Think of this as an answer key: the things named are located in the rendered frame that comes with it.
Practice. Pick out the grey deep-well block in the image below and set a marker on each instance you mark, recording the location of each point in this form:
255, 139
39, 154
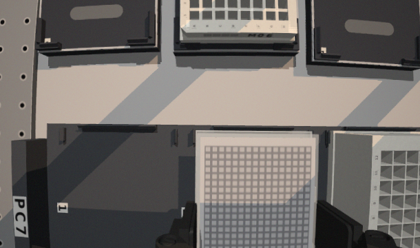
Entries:
374, 177

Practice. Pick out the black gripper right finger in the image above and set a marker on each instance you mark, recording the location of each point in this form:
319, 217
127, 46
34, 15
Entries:
334, 229

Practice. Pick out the grey perforated base plate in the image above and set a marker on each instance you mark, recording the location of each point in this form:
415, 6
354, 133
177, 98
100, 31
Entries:
17, 29

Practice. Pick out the white well plate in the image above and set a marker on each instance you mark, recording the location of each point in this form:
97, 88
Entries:
223, 21

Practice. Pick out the grey multi-well plate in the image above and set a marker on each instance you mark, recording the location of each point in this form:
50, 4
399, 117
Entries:
256, 189

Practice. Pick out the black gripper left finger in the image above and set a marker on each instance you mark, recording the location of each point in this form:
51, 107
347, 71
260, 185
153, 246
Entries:
184, 231

